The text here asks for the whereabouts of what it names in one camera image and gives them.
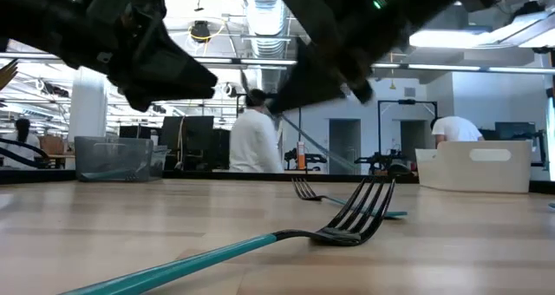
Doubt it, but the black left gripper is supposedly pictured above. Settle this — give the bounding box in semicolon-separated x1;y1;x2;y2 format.
60;0;218;113

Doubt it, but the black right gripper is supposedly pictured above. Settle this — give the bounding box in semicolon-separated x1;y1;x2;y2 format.
266;0;417;115

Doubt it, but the gold fork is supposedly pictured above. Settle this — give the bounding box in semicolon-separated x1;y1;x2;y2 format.
0;59;19;92

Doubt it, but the grey door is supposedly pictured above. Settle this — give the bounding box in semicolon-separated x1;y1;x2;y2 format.
399;120;428;164
328;118;362;175

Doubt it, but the black ceiling device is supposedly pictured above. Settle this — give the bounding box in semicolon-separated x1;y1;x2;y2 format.
189;20;212;44

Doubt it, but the orange bottle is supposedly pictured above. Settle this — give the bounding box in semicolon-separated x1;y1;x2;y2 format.
296;141;307;171

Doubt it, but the white pillar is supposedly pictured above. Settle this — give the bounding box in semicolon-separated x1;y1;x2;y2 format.
68;67;108;142

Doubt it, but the grey translucent plastic bin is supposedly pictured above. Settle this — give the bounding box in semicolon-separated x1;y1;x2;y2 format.
73;135;168;183

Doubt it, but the person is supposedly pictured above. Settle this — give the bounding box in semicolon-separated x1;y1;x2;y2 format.
430;115;486;149
0;117;42;170
228;88;285;174

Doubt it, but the cardboard box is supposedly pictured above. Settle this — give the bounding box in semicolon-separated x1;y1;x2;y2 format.
37;134;66;157

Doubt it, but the white plastic bin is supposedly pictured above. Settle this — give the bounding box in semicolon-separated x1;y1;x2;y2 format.
415;139;534;194

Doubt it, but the black desk monitor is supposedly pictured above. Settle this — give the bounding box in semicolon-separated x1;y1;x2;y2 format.
479;121;548;142

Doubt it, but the black frame stand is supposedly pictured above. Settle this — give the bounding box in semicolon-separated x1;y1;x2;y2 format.
375;98;439;175

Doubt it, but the black aluminium table frame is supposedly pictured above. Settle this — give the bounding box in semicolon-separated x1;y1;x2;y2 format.
0;167;555;195

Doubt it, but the silver ventilation duct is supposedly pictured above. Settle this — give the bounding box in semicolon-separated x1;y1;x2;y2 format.
240;0;300;92

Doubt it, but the black arched bracket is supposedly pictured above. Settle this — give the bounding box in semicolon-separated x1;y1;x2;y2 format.
387;161;412;177

